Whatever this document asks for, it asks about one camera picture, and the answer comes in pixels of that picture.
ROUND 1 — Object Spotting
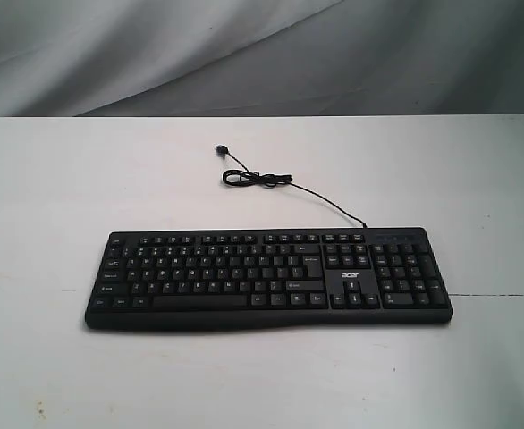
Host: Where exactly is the black acer keyboard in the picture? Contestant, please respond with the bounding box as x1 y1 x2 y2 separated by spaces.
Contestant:
85 227 453 332

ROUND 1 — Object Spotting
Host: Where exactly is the grey backdrop cloth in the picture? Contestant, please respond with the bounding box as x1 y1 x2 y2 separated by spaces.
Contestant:
0 1 524 116

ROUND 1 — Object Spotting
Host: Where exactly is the black keyboard usb cable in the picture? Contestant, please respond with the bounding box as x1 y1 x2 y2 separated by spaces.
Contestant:
214 143 369 229

